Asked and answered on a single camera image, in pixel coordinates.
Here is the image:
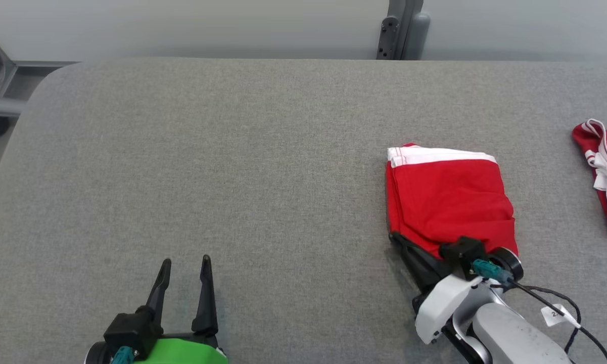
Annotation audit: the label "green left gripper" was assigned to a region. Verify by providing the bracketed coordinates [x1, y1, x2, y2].
[131, 254, 229, 364]

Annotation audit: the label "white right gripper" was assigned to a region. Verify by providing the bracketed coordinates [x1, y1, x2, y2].
[388, 232, 487, 345]

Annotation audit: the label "red white sports shorts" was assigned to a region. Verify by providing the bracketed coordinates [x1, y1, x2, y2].
[386, 143, 519, 261]

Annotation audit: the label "red white basketball jersey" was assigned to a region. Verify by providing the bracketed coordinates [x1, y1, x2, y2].
[572, 119, 607, 242]

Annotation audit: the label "teal right camera connector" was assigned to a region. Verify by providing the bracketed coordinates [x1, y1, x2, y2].
[472, 258, 515, 287]

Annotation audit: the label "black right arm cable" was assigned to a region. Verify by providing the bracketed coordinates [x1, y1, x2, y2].
[505, 281, 607, 364]

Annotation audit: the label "white cable label tag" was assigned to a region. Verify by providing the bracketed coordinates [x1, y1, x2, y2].
[541, 303, 570, 327]

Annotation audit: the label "dark grey screwed post bracket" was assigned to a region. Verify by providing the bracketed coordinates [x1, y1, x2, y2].
[377, 16, 401, 61]

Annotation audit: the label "grey rounded post cylinder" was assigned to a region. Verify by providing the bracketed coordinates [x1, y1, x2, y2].
[404, 12, 431, 60]

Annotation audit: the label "grey metal partition post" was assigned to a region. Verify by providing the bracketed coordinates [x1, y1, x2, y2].
[387, 0, 425, 60]

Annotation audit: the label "silver metal cart frame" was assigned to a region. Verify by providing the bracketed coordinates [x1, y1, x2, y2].
[0, 24, 27, 129]

